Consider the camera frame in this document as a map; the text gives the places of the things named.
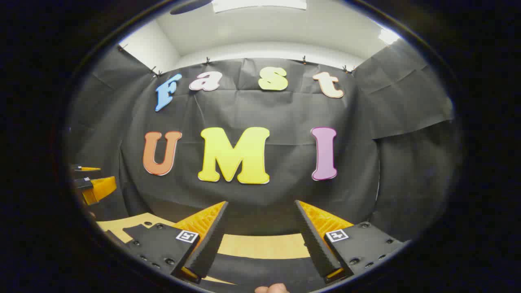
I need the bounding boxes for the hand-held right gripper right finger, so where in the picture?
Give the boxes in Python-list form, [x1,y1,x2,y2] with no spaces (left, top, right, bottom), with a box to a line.
[294,200,407,284]

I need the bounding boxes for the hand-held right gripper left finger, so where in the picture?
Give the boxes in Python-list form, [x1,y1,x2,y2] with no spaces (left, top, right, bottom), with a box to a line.
[107,201,230,284]

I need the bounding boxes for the dark grey jeans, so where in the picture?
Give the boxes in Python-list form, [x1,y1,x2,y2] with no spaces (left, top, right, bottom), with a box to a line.
[201,252,328,293]

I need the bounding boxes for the black backdrop cloth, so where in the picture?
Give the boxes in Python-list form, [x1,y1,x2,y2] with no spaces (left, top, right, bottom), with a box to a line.
[67,39,462,245]

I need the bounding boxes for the ceiling light panel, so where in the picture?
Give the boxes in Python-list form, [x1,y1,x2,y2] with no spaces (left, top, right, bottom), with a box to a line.
[378,28,401,45]
[212,0,308,13]

